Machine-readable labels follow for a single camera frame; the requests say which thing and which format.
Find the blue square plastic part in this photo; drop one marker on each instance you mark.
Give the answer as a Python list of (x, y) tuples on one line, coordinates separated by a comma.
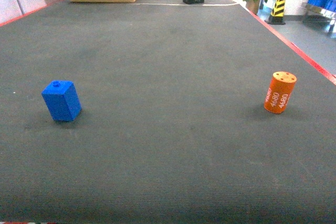
[(62, 101)]

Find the orange cylinder cap 4680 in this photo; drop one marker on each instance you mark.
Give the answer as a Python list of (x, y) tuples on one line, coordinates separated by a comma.
[(279, 91)]

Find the yellow black striped cone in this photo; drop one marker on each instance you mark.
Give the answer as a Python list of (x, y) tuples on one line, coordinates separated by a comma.
[(277, 13)]

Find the stainless steel flow rack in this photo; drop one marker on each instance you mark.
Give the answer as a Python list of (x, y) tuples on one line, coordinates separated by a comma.
[(320, 11)]

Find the red conveyor table frame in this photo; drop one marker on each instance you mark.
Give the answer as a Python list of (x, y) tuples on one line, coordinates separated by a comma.
[(290, 44)]

